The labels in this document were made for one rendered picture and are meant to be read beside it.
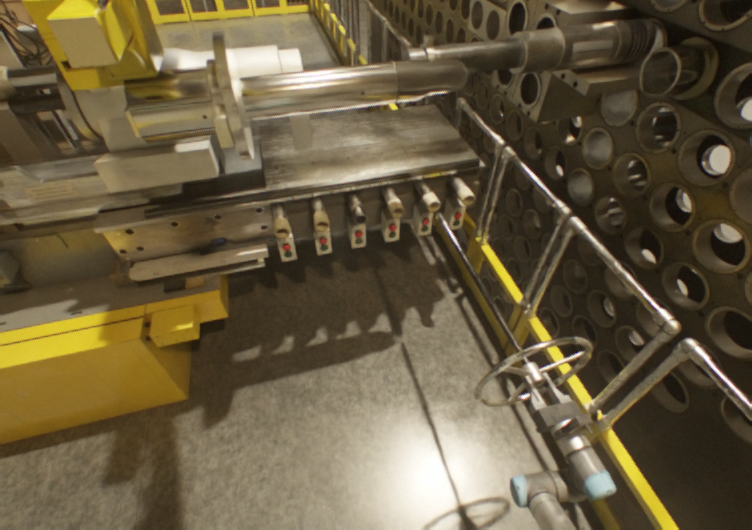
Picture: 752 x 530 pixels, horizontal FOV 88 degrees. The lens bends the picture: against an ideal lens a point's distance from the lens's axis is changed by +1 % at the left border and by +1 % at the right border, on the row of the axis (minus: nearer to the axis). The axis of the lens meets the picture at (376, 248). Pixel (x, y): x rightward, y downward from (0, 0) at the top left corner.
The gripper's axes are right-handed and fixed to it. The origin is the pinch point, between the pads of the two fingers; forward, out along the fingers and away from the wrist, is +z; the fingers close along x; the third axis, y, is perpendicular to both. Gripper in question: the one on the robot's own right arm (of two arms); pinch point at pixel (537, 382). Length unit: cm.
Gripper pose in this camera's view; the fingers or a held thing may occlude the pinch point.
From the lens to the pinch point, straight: 135.2
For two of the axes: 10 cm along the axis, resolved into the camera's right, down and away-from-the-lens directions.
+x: 9.5, -0.6, 3.0
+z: -2.6, -6.9, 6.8
